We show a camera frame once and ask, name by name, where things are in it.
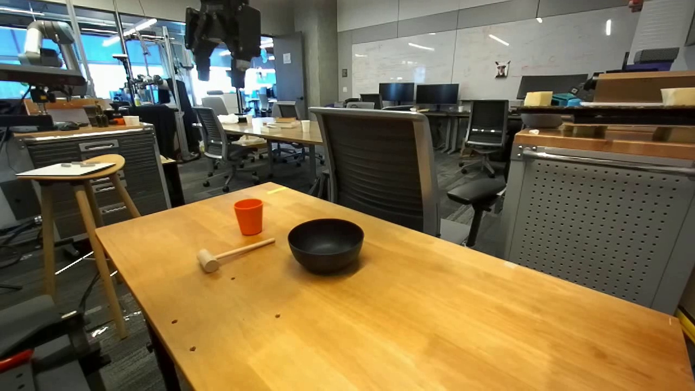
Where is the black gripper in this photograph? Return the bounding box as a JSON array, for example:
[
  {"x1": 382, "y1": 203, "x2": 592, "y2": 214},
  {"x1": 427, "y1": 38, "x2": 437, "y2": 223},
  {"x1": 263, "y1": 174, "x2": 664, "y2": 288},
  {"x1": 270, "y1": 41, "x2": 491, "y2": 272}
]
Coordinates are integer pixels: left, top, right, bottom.
[{"x1": 185, "y1": 0, "x2": 262, "y2": 90}]

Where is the orange plastic cup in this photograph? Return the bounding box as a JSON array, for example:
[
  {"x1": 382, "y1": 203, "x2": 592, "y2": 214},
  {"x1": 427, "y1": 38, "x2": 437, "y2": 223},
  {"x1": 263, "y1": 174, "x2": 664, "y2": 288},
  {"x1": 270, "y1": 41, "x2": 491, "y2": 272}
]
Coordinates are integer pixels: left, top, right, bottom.
[{"x1": 234, "y1": 198, "x2": 264, "y2": 236}]

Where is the black bowl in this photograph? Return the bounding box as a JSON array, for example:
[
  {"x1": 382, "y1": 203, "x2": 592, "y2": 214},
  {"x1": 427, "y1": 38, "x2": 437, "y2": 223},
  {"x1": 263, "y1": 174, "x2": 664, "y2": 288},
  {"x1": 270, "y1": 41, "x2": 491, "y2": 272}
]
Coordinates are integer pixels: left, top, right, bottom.
[{"x1": 288, "y1": 218, "x2": 365, "y2": 274}]

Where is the grey bowl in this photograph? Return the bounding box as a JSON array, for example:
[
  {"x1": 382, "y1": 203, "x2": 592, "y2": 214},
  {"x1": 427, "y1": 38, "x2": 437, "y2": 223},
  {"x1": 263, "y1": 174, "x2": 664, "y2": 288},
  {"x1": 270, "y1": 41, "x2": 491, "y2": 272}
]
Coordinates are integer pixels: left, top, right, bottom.
[{"x1": 520, "y1": 112, "x2": 564, "y2": 130}]

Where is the grey door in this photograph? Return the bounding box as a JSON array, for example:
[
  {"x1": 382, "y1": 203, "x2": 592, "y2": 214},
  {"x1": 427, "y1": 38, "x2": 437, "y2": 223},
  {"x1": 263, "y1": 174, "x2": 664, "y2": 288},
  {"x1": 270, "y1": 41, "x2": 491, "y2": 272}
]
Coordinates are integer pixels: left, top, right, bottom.
[{"x1": 273, "y1": 31, "x2": 306, "y2": 118}]

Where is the long wooden table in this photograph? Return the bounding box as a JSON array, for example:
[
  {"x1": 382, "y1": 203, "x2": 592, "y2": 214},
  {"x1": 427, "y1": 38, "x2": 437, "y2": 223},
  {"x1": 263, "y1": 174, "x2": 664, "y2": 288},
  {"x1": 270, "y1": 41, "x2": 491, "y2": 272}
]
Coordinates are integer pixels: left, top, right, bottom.
[{"x1": 219, "y1": 116, "x2": 325, "y2": 182}]

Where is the grey tool cabinet with drawers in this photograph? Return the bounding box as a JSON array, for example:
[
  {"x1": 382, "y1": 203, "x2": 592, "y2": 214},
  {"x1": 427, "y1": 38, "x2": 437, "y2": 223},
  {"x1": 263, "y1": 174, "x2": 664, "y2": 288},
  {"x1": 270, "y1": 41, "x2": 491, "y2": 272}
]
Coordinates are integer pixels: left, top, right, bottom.
[{"x1": 15, "y1": 124, "x2": 172, "y2": 241}]

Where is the wooden mallet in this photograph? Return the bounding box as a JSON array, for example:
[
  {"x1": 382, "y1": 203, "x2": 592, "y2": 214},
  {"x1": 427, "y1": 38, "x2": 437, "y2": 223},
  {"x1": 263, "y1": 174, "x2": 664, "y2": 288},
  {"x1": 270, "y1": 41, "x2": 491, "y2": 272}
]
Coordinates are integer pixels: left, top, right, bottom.
[{"x1": 197, "y1": 237, "x2": 276, "y2": 273}]

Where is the grey mesh office chair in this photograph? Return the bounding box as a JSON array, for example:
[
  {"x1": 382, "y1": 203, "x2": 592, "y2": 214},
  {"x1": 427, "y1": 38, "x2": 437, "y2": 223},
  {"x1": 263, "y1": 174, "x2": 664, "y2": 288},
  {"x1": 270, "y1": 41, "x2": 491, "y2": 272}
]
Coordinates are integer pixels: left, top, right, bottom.
[{"x1": 309, "y1": 106, "x2": 507, "y2": 248}]

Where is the white sheet with small parts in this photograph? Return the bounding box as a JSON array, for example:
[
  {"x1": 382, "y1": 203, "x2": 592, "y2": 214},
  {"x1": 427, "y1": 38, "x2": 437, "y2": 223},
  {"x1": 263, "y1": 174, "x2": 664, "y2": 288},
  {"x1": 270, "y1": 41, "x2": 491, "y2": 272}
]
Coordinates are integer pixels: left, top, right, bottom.
[{"x1": 16, "y1": 161, "x2": 117, "y2": 178}]

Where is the row of monitors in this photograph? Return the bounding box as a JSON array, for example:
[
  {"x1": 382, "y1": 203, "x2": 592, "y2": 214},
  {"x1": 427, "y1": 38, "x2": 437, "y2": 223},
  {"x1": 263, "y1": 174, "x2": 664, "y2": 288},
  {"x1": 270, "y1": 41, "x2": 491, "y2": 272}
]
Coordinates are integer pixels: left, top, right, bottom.
[{"x1": 378, "y1": 82, "x2": 460, "y2": 108}]

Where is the wooden stool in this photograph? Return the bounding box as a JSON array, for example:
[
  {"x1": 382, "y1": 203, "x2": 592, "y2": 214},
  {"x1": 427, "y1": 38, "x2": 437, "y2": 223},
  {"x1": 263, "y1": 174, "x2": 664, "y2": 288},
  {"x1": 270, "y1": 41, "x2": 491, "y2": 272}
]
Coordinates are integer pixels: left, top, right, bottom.
[{"x1": 16, "y1": 154, "x2": 142, "y2": 340}]

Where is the black office chair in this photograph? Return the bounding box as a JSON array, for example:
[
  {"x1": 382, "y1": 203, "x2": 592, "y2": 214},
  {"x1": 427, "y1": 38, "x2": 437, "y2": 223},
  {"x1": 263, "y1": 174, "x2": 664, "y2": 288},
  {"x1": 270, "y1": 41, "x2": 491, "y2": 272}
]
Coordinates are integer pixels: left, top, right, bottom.
[{"x1": 458, "y1": 99, "x2": 510, "y2": 179}]

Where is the whiteboard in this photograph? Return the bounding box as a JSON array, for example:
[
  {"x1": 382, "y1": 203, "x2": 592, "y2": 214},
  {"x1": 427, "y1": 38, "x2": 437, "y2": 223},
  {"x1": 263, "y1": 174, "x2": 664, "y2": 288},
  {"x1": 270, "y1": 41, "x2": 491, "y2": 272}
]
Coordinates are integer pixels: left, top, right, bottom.
[{"x1": 351, "y1": 5, "x2": 642, "y2": 102}]

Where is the dark monitor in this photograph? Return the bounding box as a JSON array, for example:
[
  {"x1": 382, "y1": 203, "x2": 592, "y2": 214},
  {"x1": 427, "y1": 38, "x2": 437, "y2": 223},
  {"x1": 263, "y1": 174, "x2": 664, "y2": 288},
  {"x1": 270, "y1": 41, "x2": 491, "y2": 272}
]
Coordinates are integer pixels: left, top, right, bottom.
[{"x1": 516, "y1": 74, "x2": 590, "y2": 100}]

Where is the black machine with red part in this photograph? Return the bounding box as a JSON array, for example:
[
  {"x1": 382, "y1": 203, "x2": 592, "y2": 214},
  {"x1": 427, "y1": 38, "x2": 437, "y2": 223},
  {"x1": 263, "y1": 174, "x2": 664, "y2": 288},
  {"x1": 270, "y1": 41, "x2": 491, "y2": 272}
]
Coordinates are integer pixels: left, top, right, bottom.
[{"x1": 0, "y1": 295, "x2": 112, "y2": 391}]

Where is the grey perforated cabinet, wooden top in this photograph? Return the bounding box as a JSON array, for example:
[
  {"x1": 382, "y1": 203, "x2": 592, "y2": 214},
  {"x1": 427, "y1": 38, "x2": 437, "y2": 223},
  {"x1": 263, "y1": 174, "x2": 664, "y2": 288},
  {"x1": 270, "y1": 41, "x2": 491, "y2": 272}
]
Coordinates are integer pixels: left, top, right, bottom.
[{"x1": 501, "y1": 129, "x2": 695, "y2": 316}]

